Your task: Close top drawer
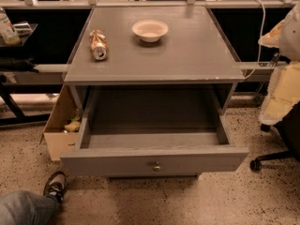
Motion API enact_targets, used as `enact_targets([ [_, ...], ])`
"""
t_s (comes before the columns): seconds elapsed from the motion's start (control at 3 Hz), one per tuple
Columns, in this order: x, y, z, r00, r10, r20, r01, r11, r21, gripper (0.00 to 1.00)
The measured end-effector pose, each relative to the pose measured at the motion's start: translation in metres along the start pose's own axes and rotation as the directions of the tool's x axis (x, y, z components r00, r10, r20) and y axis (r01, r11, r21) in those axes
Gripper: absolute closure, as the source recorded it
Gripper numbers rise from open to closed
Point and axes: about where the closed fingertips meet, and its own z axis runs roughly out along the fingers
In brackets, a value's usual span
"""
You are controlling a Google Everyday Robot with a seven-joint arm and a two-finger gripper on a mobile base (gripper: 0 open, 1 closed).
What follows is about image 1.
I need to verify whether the grey top drawer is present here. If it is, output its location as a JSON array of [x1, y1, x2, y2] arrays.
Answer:
[[61, 87, 248, 177]]

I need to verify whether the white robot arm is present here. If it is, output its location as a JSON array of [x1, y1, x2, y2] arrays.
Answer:
[[258, 4, 300, 125]]

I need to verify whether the grey drawer cabinet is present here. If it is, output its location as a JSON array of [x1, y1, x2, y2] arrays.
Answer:
[[63, 5, 246, 117]]

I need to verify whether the round metal drawer knob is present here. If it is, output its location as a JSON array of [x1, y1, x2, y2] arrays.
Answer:
[[153, 162, 161, 172]]

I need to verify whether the yellow-green item in box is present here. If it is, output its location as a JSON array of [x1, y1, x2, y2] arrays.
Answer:
[[64, 110, 81, 132]]

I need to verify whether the crushed golden soda can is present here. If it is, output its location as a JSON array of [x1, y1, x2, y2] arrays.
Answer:
[[89, 30, 109, 61]]

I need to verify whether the open cardboard box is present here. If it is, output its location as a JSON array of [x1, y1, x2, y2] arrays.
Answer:
[[43, 85, 81, 161]]

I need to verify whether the black and white sneaker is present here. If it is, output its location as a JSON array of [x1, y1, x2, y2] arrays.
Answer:
[[43, 171, 67, 203]]

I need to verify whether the diagonal metal rod clamp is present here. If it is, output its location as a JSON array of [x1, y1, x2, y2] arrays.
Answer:
[[254, 52, 280, 106]]

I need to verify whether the black office chair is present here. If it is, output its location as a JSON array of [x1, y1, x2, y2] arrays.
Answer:
[[249, 101, 300, 173]]

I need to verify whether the shiny foil packet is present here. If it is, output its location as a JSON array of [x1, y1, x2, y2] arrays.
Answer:
[[13, 22, 32, 37]]

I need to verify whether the dark side shelf table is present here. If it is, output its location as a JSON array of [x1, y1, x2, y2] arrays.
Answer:
[[0, 23, 50, 127]]

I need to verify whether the green-label plastic bottle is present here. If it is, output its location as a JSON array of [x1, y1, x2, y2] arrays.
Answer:
[[0, 7, 21, 45]]

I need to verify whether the blue jeans leg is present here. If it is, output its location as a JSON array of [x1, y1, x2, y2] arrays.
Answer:
[[0, 190, 60, 225]]

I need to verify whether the white hanging cable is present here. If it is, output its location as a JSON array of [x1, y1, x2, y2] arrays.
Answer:
[[243, 0, 267, 81]]

